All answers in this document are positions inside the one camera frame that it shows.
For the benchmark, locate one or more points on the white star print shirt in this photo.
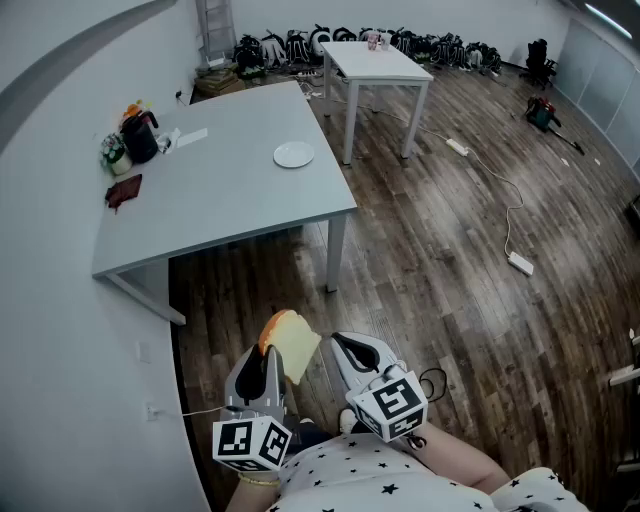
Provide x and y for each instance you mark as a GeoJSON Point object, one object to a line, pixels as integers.
{"type": "Point", "coordinates": [375, 480]}

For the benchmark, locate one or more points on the white table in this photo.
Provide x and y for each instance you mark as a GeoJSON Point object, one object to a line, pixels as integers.
{"type": "Point", "coordinates": [375, 62]}

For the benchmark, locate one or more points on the white paper sheet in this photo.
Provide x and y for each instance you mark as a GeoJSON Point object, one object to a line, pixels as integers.
{"type": "Point", "coordinates": [192, 137]}

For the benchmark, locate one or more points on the long white power strip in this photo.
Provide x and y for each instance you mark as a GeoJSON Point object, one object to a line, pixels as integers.
{"type": "Point", "coordinates": [457, 147]}

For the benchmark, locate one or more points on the row of black white backpacks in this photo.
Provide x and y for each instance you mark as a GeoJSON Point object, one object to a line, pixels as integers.
{"type": "Point", "coordinates": [300, 47]}

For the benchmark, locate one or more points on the stack of cardboard boxes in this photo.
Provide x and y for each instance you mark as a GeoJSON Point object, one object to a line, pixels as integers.
{"type": "Point", "coordinates": [217, 82]}

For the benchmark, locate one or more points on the red and green vacuum cleaner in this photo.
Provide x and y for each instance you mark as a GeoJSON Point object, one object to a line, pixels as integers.
{"type": "Point", "coordinates": [541, 112]}

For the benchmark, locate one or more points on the yellow bread slice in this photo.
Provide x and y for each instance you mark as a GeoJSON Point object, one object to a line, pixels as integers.
{"type": "Point", "coordinates": [295, 345]}

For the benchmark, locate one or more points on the white router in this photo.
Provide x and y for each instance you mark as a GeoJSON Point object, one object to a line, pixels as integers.
{"type": "Point", "coordinates": [214, 62]}

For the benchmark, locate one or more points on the person's right forearm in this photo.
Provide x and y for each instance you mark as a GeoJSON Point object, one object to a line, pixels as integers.
{"type": "Point", "coordinates": [460, 460]}

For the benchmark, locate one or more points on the wide white power strip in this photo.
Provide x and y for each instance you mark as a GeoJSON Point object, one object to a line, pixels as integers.
{"type": "Point", "coordinates": [520, 263]}

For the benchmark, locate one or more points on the black wall plug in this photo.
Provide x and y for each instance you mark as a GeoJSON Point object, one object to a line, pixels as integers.
{"type": "Point", "coordinates": [179, 95]}

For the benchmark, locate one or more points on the ceiling light strip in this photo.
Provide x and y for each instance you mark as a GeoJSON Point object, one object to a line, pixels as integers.
{"type": "Point", "coordinates": [607, 19]}

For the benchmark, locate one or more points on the white round plate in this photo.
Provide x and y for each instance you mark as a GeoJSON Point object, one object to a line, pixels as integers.
{"type": "Point", "coordinates": [293, 154]}

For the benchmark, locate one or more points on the white pot with flowers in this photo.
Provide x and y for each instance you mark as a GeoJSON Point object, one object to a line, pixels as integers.
{"type": "Point", "coordinates": [119, 159]}

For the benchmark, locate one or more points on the white power strip with plugs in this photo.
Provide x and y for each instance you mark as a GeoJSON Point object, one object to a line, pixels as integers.
{"type": "Point", "coordinates": [313, 94]}
{"type": "Point", "coordinates": [309, 73]}

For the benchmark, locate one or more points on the person's white shoe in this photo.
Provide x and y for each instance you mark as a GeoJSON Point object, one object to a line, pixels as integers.
{"type": "Point", "coordinates": [348, 421]}

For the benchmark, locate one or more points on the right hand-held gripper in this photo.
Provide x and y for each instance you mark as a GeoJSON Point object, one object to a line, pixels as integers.
{"type": "Point", "coordinates": [392, 405]}

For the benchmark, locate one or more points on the white cup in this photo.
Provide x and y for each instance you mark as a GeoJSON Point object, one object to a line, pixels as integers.
{"type": "Point", "coordinates": [384, 43]}

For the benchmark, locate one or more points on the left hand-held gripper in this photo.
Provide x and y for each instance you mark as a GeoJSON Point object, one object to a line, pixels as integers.
{"type": "Point", "coordinates": [250, 442]}

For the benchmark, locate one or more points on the metal ladder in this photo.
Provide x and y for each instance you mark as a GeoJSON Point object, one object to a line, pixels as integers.
{"type": "Point", "coordinates": [216, 25]}

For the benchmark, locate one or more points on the person's dark trousers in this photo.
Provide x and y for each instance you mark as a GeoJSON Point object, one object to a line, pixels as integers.
{"type": "Point", "coordinates": [315, 437]}

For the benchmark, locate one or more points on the crumpled white packet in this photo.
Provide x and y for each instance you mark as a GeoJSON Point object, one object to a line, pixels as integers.
{"type": "Point", "coordinates": [167, 141]}

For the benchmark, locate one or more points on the black office chair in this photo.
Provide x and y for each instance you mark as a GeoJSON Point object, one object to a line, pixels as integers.
{"type": "Point", "coordinates": [539, 62]}

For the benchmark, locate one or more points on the grey table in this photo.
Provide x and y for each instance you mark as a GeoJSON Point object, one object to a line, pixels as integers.
{"type": "Point", "coordinates": [225, 190]}

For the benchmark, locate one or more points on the dark red cloth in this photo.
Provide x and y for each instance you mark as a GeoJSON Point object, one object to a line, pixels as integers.
{"type": "Point", "coordinates": [124, 191]}

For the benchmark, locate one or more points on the black bag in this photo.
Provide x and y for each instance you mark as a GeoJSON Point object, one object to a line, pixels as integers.
{"type": "Point", "coordinates": [139, 140]}

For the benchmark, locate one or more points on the person's left forearm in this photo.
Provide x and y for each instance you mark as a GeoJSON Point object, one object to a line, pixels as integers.
{"type": "Point", "coordinates": [252, 497]}

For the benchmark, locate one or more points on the orange and yellow toys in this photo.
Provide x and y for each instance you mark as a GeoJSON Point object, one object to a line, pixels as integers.
{"type": "Point", "coordinates": [134, 108]}

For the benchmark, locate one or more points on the cups on white table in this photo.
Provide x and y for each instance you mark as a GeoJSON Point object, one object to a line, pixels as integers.
{"type": "Point", "coordinates": [374, 42]}

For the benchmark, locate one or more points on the white wall socket with plug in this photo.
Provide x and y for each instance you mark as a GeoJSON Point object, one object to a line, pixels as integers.
{"type": "Point", "coordinates": [152, 410]}

